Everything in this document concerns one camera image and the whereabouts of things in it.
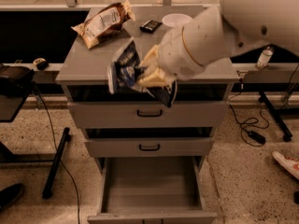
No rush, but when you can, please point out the grey open bottom drawer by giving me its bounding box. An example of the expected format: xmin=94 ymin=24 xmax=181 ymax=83
xmin=87 ymin=157 xmax=217 ymax=224

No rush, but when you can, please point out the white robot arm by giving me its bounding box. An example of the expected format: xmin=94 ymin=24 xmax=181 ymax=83
xmin=137 ymin=0 xmax=299 ymax=88

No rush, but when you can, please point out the white bowl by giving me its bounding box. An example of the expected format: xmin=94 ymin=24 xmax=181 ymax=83
xmin=162 ymin=13 xmax=192 ymax=28

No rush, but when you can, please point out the grey drawer cabinet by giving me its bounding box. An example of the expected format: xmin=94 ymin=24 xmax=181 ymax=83
xmin=57 ymin=6 xmax=238 ymax=163

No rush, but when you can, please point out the yellow tape measure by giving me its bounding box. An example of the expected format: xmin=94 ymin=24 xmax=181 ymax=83
xmin=33 ymin=58 xmax=49 ymax=70

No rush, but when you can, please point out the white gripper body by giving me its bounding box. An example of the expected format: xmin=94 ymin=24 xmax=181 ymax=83
xmin=158 ymin=25 xmax=205 ymax=80

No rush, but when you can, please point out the small black snack packet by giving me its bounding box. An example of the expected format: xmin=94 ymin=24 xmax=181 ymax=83
xmin=139 ymin=20 xmax=162 ymax=34

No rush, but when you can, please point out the black device on table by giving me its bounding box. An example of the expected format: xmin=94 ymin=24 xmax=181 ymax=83
xmin=0 ymin=64 xmax=35 ymax=97

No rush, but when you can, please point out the black shoe right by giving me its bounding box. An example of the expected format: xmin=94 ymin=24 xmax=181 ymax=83
xmin=293 ymin=191 xmax=299 ymax=204

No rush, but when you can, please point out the grey middle drawer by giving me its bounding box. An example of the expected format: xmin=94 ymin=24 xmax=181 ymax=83
xmin=85 ymin=127 xmax=214 ymax=158

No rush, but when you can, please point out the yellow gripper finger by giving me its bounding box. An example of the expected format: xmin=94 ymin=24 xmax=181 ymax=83
xmin=139 ymin=45 xmax=159 ymax=76
xmin=137 ymin=67 xmax=176 ymax=88

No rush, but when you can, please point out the black floor cable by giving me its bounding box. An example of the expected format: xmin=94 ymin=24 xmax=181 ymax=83
xmin=32 ymin=86 xmax=82 ymax=224

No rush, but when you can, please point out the black table leg right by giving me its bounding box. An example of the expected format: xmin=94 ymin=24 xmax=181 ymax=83
xmin=259 ymin=91 xmax=292 ymax=142

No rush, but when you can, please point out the black shoe left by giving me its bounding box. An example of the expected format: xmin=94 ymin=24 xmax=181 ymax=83
xmin=0 ymin=183 xmax=24 ymax=210

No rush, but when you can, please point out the grey top drawer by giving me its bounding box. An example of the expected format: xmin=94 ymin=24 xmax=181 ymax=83
xmin=66 ymin=89 xmax=229 ymax=130

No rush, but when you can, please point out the plastic water bottle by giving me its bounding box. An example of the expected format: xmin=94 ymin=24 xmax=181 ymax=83
xmin=256 ymin=46 xmax=275 ymax=69

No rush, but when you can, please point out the black power adapter cable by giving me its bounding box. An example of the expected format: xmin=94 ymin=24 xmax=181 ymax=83
xmin=228 ymin=77 xmax=271 ymax=147

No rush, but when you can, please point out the black side table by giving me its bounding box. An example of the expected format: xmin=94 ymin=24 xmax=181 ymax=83
xmin=0 ymin=81 xmax=72 ymax=200

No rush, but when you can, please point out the brown chip bag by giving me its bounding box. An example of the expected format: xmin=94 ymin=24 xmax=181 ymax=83
xmin=72 ymin=0 xmax=135 ymax=49

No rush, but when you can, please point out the black shoe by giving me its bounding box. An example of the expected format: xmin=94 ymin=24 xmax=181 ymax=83
xmin=293 ymin=191 xmax=299 ymax=204
xmin=0 ymin=183 xmax=24 ymax=210

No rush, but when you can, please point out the blue chip bag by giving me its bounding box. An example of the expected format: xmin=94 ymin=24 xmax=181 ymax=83
xmin=107 ymin=37 xmax=178 ymax=107

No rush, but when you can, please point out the white red sneaker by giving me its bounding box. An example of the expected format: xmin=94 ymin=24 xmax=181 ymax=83
xmin=272 ymin=151 xmax=299 ymax=180

